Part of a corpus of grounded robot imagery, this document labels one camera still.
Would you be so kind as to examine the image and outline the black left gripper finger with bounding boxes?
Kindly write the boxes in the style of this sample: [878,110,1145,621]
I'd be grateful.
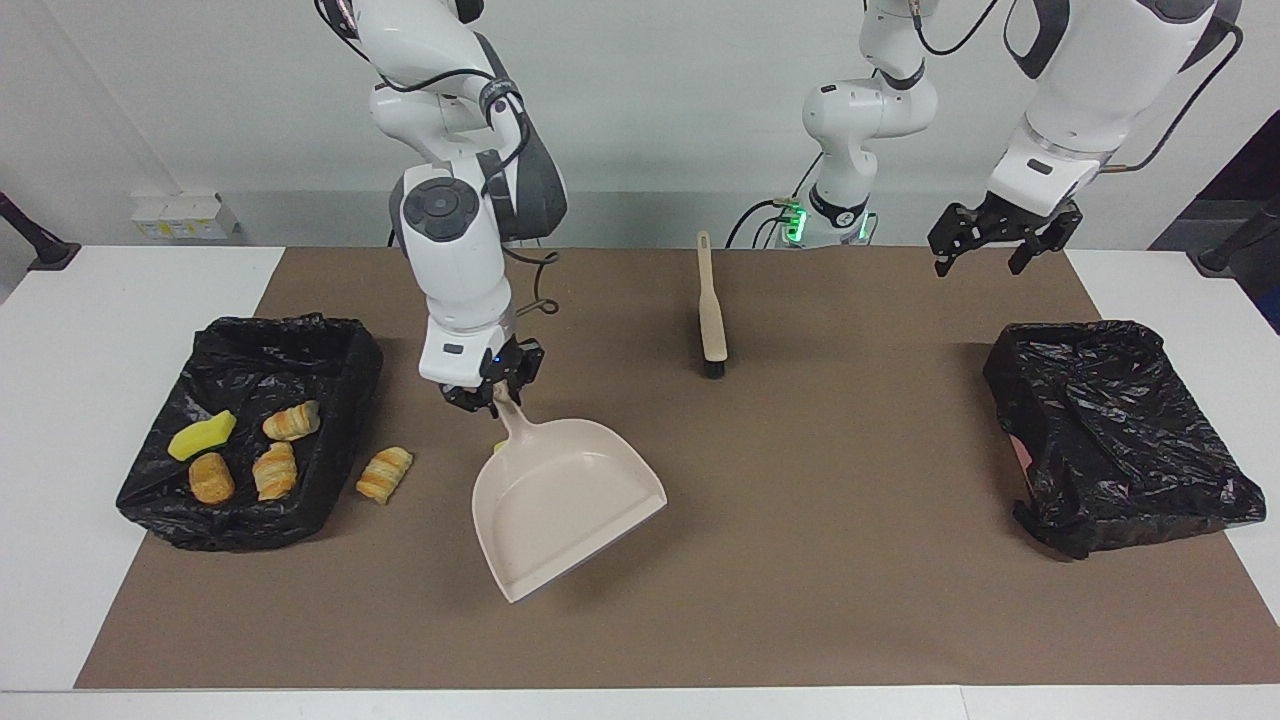
[1008,205,1084,276]
[927,203,993,278]

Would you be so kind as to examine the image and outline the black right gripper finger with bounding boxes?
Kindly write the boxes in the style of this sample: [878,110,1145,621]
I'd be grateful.
[503,338,547,403]
[441,380,499,419]

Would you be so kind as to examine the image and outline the toy croissant piece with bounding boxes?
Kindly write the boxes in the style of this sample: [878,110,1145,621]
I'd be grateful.
[356,446,414,506]
[252,441,299,501]

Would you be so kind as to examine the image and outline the beige plastic dustpan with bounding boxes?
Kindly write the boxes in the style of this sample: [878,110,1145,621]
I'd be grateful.
[471,385,668,604]

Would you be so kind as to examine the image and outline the toy croissant with pale end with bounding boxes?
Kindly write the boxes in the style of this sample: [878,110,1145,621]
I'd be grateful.
[262,400,322,442]

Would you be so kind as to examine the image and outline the beige brush with black bristles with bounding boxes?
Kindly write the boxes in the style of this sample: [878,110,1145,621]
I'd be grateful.
[695,231,728,379]

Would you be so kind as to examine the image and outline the brown toy bread roll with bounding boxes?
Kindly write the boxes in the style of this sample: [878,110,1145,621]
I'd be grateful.
[188,452,236,505]

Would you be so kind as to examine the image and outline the plain yellow sponge piece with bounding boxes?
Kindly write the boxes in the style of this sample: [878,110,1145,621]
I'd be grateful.
[167,410,239,462]

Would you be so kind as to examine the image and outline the bin covered by black bag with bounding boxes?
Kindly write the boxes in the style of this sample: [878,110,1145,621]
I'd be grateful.
[116,313,384,553]

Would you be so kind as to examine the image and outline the pink bin with black bag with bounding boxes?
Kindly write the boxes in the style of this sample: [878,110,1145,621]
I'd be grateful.
[983,320,1267,560]

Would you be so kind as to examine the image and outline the black stand leg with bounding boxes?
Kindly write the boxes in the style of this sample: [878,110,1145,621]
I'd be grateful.
[0,190,81,271]
[1197,193,1280,276]

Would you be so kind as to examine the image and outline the white power strip box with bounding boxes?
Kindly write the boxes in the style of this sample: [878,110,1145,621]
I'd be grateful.
[132,193,239,241]

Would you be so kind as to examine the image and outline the brown table mat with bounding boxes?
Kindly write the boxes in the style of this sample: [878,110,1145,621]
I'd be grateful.
[75,247,1280,689]

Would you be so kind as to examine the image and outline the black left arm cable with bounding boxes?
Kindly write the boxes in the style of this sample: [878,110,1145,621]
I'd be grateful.
[910,0,1247,177]

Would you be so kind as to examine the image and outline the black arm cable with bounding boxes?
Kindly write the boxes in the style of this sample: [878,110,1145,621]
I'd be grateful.
[315,0,563,316]
[910,0,1247,177]

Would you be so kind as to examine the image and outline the black left base cables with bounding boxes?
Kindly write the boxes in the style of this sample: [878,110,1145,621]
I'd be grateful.
[727,150,831,249]

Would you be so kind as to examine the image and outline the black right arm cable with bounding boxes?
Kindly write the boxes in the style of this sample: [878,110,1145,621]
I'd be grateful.
[315,0,563,316]

